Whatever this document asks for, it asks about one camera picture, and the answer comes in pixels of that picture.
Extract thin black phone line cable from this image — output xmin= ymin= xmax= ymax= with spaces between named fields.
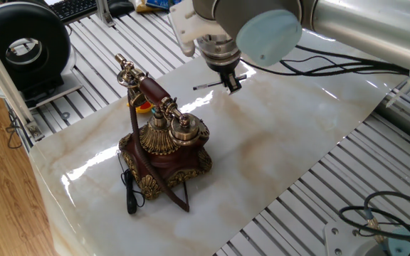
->
xmin=117 ymin=151 xmax=146 ymax=215

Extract blue snack packet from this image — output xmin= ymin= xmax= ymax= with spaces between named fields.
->
xmin=144 ymin=0 xmax=183 ymax=11

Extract yellow orange toy turtle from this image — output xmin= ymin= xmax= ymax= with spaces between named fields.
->
xmin=126 ymin=101 xmax=154 ymax=114

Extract short aluminium post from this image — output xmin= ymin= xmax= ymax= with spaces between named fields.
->
xmin=96 ymin=0 xmax=116 ymax=28

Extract black silver ballpoint pen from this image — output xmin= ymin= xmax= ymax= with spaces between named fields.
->
xmin=192 ymin=74 xmax=248 ymax=91

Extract black cable with metal plug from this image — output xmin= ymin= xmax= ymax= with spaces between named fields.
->
xmin=337 ymin=191 xmax=410 ymax=248

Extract black computer keyboard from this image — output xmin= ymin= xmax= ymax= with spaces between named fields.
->
xmin=48 ymin=0 xmax=101 ymax=24

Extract metal corner bracket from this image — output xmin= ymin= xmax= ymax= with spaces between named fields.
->
xmin=26 ymin=122 xmax=45 ymax=142

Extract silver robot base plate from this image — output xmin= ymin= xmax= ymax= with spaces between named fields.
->
xmin=324 ymin=220 xmax=382 ymax=256

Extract brass red phone handset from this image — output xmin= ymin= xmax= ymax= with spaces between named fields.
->
xmin=115 ymin=53 xmax=201 ymax=147

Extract black floor cables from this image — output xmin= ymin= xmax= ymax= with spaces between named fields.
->
xmin=5 ymin=108 xmax=24 ymax=149

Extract brown handset cord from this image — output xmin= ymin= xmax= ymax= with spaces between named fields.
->
xmin=127 ymin=90 xmax=190 ymax=213

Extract aluminium frame beam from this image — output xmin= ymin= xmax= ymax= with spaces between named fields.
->
xmin=0 ymin=21 xmax=46 ymax=143

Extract antique brass red phone base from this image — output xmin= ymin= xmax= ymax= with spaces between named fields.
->
xmin=118 ymin=112 xmax=214 ymax=201

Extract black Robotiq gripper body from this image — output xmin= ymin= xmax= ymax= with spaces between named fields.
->
xmin=204 ymin=58 xmax=242 ymax=75

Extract glossy marble pattern mat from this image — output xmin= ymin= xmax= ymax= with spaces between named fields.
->
xmin=29 ymin=16 xmax=410 ymax=256

